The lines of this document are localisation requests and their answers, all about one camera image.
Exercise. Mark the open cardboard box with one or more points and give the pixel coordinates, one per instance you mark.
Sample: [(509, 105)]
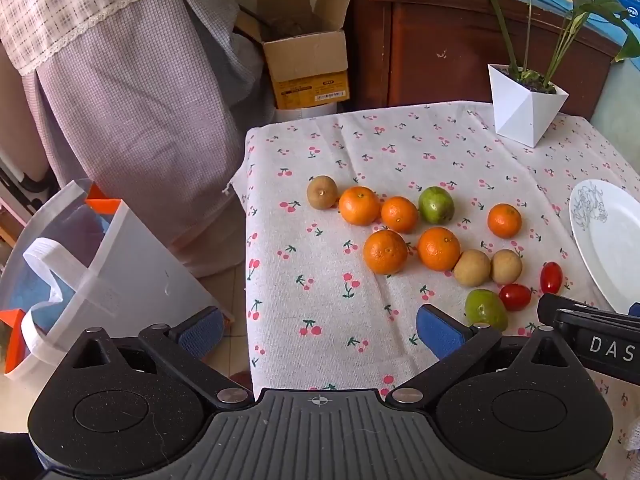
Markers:
[(305, 60)]

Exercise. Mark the white geometric plant pot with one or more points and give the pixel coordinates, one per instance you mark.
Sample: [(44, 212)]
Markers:
[(520, 110)]

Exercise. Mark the orange mandarin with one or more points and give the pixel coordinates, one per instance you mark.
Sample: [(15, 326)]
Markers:
[(385, 252), (359, 205), (504, 220), (438, 249), (399, 214)]

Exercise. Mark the cherry print tablecloth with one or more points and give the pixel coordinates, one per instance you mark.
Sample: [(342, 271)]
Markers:
[(325, 320)]

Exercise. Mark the white plate with line drawing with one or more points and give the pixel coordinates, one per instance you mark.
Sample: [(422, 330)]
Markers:
[(615, 250)]

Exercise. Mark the dark wooden cabinet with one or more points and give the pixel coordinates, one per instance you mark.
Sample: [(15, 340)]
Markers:
[(440, 50)]

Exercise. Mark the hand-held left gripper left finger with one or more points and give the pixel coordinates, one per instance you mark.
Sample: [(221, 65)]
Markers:
[(202, 332)]

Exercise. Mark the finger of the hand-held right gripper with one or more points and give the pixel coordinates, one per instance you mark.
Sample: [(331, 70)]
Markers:
[(550, 305)]

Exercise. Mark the brown kiwi fruit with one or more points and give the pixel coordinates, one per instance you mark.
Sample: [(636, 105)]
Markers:
[(471, 267), (322, 192), (506, 266)]

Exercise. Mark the small green fruit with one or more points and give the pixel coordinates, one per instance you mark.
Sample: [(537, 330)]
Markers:
[(485, 309), (436, 205)]

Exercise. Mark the red cherry tomato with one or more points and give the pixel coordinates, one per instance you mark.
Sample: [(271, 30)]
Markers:
[(551, 277), (515, 296)]

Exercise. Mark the checked fabric cover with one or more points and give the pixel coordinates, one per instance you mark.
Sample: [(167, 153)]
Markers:
[(125, 110)]

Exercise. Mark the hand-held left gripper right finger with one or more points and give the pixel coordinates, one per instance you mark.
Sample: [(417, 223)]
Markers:
[(440, 332)]

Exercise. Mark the white tote bag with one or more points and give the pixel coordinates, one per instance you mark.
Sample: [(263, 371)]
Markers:
[(140, 270)]

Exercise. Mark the grey-green sofa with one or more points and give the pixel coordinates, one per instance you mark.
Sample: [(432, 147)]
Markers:
[(620, 105)]

